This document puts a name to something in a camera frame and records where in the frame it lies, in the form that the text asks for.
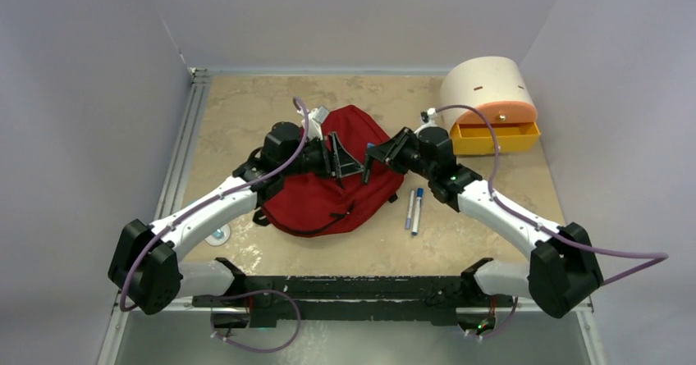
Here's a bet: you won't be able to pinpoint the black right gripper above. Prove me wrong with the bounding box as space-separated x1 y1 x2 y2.
368 127 436 180

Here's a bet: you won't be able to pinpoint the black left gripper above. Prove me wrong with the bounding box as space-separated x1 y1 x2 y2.
280 131 362 179

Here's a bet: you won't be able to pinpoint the dark marker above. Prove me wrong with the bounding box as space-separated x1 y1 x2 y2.
361 143 374 185

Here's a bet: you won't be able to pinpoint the red student backpack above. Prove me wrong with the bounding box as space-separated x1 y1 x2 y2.
252 105 404 238

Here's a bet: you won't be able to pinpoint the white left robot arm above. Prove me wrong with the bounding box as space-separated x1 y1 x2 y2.
108 119 364 315

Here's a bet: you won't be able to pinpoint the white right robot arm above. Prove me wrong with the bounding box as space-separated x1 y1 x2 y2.
362 127 604 318

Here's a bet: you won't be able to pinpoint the white blue marker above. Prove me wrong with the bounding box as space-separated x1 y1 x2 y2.
405 189 415 230
411 188 424 236

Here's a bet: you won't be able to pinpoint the cream rounded drawer cabinet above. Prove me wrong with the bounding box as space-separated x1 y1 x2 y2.
439 56 534 129

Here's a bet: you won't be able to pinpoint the orange upper drawer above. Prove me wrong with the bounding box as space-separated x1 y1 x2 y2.
455 100 538 125

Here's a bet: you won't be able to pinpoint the white blue oval case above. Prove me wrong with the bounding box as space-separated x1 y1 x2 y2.
205 225 231 247

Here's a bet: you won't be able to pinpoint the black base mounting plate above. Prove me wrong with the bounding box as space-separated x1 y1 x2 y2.
193 276 513 328

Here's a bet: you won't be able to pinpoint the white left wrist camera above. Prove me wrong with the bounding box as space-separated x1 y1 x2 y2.
297 106 330 140

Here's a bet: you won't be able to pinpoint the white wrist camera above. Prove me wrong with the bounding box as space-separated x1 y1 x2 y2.
417 107 437 131
297 106 330 140

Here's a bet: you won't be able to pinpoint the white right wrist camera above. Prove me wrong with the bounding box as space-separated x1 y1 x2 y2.
417 107 437 131

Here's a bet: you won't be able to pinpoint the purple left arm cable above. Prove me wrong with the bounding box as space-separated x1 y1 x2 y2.
119 97 302 354

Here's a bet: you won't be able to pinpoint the aluminium frame rails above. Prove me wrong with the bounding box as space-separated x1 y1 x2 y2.
98 71 607 364

